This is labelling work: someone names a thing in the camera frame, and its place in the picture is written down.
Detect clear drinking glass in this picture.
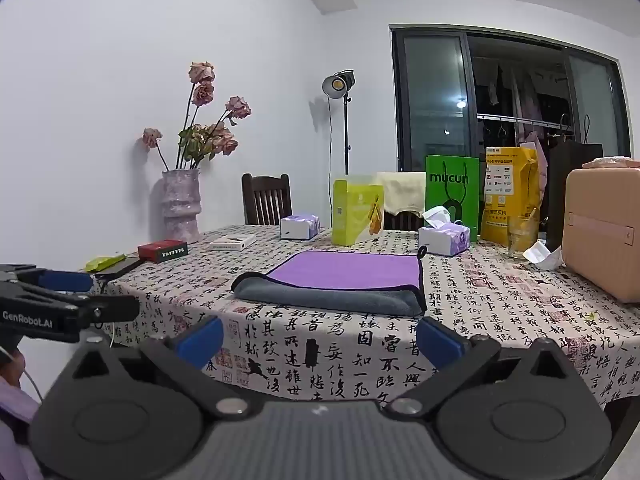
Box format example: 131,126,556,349
507,214,540,260

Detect yellow paper bag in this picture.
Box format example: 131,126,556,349
479,146,543,244

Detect pink wrapped packet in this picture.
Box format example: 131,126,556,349
581,156,640,170

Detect white paper receipt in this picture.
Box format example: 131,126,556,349
522,239,566,270

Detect green and yellow carton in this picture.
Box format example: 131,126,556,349
331,175,386,247

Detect person's left forearm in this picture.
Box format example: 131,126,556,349
0,374,47,480

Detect hanging clothes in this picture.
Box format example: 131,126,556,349
474,59,577,152

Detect cream towel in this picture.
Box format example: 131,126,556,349
375,171,427,215

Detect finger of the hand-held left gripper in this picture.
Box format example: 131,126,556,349
75,294,140,330
0,263,94,295

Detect black phone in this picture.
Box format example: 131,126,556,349
93,256,144,281

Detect flat white box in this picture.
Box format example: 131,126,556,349
208,233,257,252

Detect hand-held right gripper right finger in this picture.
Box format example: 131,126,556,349
386,316,571,420

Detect green wrapper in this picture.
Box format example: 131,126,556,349
84,253,127,273

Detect dark wooden chair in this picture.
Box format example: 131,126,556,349
382,210,426,232
241,173,293,227

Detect green paper bag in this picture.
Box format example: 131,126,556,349
424,154,480,242

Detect black paper bag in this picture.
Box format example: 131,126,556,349
545,114,605,254

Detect calligraphy print tablecloth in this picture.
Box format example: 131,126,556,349
92,224,640,407

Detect dark framed sliding window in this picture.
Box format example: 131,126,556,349
389,23,634,175

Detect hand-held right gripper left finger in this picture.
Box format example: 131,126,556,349
71,316,261,421

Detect speckled pink ceramic vase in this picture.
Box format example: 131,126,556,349
161,168,203,244

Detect dried pink roses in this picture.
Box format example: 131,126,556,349
142,61,252,171

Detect purple and grey towel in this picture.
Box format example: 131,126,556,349
231,250,429,317

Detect purple white tissue pack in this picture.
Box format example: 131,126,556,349
417,205,472,258
279,213,321,240

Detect red and green box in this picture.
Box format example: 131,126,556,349
137,240,190,265

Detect thin white cable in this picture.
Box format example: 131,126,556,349
0,346,45,405

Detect studio light on stand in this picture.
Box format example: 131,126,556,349
321,69,357,177

